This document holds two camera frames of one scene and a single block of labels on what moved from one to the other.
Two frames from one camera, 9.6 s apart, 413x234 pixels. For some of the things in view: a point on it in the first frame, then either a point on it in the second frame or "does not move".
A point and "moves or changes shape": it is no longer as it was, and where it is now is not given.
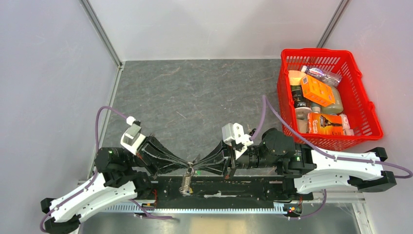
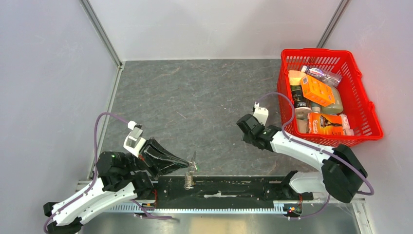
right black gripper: [215, 161] to [245, 137]
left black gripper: [153, 153] does not move
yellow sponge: [295, 77] does not move
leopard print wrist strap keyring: [186, 189] moves or changes shape
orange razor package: [325, 124] does not move
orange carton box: [316, 91] does not move
